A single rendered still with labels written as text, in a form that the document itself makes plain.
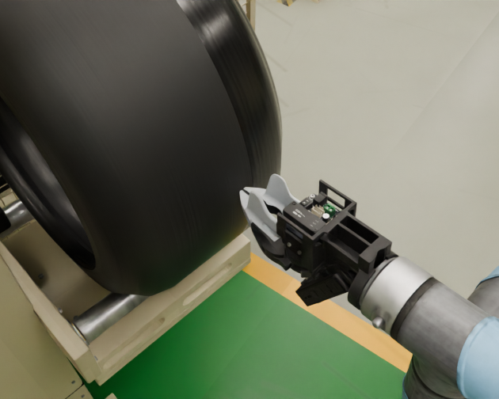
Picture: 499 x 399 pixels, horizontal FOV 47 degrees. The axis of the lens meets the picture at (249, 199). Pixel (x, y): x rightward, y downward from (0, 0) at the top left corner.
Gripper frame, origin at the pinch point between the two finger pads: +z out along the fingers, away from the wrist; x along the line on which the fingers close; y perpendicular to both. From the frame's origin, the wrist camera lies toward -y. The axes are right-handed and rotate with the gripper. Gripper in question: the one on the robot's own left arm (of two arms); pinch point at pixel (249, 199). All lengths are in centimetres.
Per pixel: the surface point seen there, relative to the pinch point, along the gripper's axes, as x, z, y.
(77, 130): 14.8, 8.1, 16.5
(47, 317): 25.6, 20.4, -21.7
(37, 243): 18, 46, -34
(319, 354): -36, 17, -117
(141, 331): 15.1, 13.9, -31.8
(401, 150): -126, 53, -114
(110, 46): 7.7, 10.3, 21.8
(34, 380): 33, 25, -40
